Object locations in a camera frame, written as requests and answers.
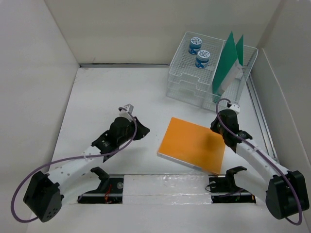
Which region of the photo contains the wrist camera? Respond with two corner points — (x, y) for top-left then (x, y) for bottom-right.
(227, 102), (241, 115)
(119, 104), (134, 121)

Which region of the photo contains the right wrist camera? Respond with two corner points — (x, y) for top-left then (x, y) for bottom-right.
(227, 102), (241, 115)

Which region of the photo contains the white wire desk organizer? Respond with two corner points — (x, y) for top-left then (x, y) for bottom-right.
(166, 32), (258, 111)

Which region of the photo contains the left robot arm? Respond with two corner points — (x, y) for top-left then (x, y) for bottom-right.
(23, 115), (150, 222)

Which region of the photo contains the green notebook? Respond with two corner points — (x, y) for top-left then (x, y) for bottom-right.
(212, 31), (243, 97)

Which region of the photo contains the orange notebook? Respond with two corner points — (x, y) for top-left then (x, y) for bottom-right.
(157, 117), (225, 175)

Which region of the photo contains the blue white jar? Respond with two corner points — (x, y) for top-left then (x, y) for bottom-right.
(189, 36), (202, 55)
(195, 50), (210, 69)

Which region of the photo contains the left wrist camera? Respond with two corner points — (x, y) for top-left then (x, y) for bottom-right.
(119, 104), (134, 121)

